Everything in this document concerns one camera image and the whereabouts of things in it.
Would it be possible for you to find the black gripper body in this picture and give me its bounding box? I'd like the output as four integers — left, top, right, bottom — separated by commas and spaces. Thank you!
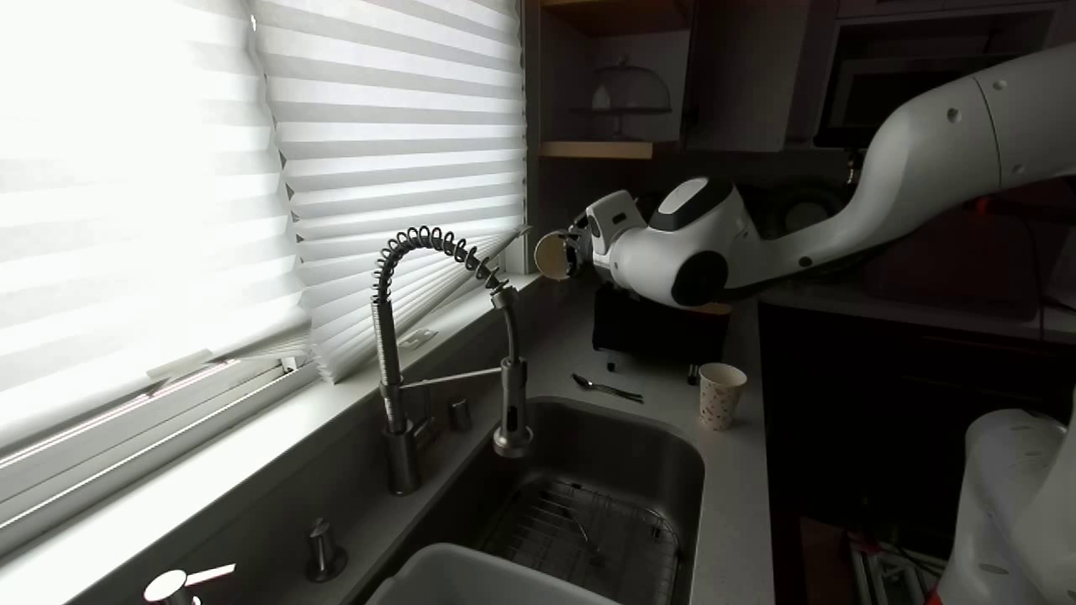
562, 210, 616, 286

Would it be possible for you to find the dotted paper cup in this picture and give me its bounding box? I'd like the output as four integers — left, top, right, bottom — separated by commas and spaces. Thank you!
694, 358, 752, 434
530, 225, 577, 286

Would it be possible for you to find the steel undermount sink basin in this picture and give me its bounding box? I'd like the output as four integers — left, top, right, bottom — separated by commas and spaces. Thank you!
378, 393, 710, 605

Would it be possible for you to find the metal sink bottom grid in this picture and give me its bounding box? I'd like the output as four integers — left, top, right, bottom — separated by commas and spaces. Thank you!
478, 467, 682, 605

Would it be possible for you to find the black utensil holder wooden top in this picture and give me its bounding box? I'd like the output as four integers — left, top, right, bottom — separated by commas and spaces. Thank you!
590, 281, 728, 366

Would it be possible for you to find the wooden shelf board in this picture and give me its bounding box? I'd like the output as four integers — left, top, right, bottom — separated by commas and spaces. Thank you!
535, 139, 658, 163

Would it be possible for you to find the metal spoon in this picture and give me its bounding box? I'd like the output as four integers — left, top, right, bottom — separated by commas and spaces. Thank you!
567, 369, 650, 406

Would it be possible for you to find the glass cake dome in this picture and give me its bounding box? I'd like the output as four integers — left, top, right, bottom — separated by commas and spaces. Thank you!
585, 57, 681, 117

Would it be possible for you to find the small chrome counter button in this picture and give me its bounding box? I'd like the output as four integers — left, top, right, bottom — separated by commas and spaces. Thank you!
445, 393, 473, 438

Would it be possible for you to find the white pleated window blind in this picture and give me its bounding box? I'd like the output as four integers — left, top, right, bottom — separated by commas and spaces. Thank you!
246, 0, 530, 386
0, 0, 317, 452

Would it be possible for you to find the chrome spring kitchen faucet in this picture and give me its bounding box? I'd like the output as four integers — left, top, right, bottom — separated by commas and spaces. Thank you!
369, 223, 539, 500

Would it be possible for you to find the white plastic dish tub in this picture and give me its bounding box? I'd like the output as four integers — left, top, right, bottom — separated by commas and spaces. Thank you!
364, 542, 622, 605

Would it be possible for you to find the dark built-in microwave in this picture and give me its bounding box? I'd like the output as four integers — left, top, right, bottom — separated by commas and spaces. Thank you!
815, 5, 1058, 151

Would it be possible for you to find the chrome soap dispenser pump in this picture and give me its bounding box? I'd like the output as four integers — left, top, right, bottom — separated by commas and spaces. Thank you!
302, 509, 352, 588

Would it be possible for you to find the chrome lever tap handle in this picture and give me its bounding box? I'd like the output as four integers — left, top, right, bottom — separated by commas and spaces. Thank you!
138, 557, 243, 605

